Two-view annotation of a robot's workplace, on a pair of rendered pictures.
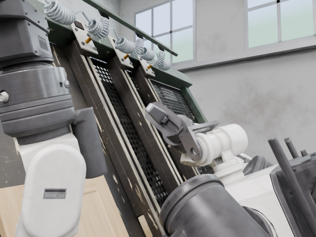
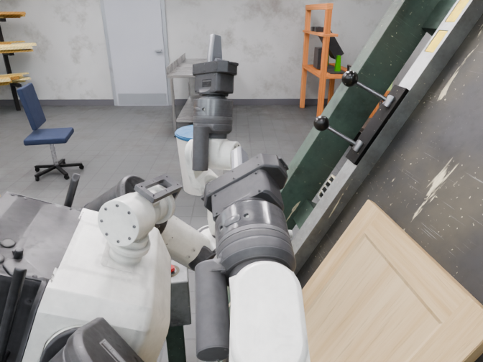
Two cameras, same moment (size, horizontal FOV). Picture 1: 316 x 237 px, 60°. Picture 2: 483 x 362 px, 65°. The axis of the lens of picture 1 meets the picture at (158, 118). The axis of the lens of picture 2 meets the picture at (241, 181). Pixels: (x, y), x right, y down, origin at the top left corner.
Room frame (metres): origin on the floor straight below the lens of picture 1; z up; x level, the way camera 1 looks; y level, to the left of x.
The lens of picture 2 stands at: (1.04, -0.31, 1.69)
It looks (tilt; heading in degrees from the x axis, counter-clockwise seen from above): 24 degrees down; 142
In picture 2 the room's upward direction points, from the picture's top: straight up
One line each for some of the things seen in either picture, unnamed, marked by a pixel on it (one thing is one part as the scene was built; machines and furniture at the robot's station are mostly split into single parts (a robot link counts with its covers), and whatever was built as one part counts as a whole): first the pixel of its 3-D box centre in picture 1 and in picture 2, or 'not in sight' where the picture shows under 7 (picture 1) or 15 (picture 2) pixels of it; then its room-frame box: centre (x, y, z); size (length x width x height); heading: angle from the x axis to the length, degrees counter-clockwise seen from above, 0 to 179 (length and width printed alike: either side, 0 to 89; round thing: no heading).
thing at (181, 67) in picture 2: not in sight; (200, 90); (-4.31, 3.07, 0.50); 1.99 x 0.74 x 1.00; 142
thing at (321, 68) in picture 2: not in sight; (343, 62); (-3.07, 5.15, 0.90); 1.43 x 1.24 x 1.80; 142
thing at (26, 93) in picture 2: not in sight; (47, 131); (-3.41, 0.50, 0.49); 0.57 x 0.54 x 0.97; 43
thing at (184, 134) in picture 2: not in sight; (201, 159); (-2.03, 1.61, 0.31); 0.50 x 0.50 x 0.62
